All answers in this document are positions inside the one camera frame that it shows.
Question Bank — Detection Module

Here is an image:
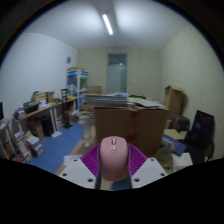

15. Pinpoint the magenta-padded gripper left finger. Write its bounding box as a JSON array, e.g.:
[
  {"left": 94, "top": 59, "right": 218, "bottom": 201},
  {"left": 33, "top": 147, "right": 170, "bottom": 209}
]
[{"left": 59, "top": 143, "right": 103, "bottom": 190}]

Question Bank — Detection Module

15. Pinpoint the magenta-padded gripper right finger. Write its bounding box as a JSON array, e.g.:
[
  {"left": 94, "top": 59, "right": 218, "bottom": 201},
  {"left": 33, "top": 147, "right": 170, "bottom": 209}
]
[{"left": 127, "top": 143, "right": 168, "bottom": 190}]

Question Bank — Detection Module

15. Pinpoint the pink computer mouse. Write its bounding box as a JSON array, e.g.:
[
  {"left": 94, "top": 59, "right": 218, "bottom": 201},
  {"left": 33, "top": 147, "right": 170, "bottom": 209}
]
[{"left": 99, "top": 135, "right": 130, "bottom": 183}]

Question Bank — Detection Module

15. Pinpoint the clear drinking glass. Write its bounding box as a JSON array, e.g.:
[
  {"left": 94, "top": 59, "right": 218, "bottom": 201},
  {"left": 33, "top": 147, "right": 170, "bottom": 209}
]
[{"left": 155, "top": 144, "right": 174, "bottom": 172}]

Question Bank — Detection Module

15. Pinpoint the blue flat box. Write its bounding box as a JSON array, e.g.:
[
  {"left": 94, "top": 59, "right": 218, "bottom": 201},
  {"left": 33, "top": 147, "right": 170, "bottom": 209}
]
[{"left": 161, "top": 133, "right": 188, "bottom": 157}]

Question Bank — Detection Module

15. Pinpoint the clear glass jar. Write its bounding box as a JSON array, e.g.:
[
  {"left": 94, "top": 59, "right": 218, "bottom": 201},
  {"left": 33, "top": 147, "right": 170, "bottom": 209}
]
[{"left": 77, "top": 114, "right": 95, "bottom": 148}]

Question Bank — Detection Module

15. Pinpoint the large brown cardboard box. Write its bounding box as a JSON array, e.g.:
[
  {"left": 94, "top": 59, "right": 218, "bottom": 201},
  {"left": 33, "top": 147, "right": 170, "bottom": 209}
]
[{"left": 93, "top": 105, "right": 169, "bottom": 158}]

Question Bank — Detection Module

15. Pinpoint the black computer tower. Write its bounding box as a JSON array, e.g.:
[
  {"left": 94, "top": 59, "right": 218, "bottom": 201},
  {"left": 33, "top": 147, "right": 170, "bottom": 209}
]
[{"left": 40, "top": 115, "right": 55, "bottom": 137}]

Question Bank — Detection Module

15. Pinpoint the black bag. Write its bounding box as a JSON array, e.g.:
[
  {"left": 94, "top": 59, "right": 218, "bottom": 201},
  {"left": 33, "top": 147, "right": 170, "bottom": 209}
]
[{"left": 169, "top": 114, "right": 191, "bottom": 134}]

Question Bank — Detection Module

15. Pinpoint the black floor stand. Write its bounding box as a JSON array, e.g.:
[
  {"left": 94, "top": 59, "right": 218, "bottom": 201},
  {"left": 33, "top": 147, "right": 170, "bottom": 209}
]
[{"left": 60, "top": 88, "right": 74, "bottom": 130}]

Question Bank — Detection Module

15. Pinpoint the black office chair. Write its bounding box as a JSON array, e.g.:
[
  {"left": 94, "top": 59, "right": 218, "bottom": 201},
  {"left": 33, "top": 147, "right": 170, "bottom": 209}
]
[{"left": 186, "top": 109, "right": 216, "bottom": 164}]

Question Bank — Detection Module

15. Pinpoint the wooden side desk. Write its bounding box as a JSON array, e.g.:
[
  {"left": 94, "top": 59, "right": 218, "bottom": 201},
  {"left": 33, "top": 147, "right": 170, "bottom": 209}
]
[{"left": 12, "top": 96, "right": 78, "bottom": 134}]

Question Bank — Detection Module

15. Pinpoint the stack of flat sheets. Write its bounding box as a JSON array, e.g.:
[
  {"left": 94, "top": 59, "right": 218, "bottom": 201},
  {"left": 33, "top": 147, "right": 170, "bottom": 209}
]
[{"left": 83, "top": 92, "right": 166, "bottom": 109}]

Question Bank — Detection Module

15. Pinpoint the open tall cardboard box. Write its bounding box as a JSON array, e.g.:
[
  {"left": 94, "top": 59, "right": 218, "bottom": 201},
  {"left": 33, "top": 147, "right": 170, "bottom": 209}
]
[{"left": 163, "top": 85, "right": 185, "bottom": 118}]

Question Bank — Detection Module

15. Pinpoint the blue and white shelf unit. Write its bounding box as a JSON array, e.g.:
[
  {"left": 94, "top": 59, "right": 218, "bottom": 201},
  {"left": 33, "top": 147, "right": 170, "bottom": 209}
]
[{"left": 66, "top": 67, "right": 89, "bottom": 111}]

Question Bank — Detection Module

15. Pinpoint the grey door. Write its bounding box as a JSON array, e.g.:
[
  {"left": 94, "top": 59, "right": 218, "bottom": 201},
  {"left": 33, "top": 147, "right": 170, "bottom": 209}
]
[{"left": 106, "top": 52, "right": 128, "bottom": 95}]

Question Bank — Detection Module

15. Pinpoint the ceiling tube light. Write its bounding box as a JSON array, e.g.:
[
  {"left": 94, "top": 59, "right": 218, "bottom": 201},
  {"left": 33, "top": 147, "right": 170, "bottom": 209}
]
[{"left": 101, "top": 12, "right": 114, "bottom": 36}]

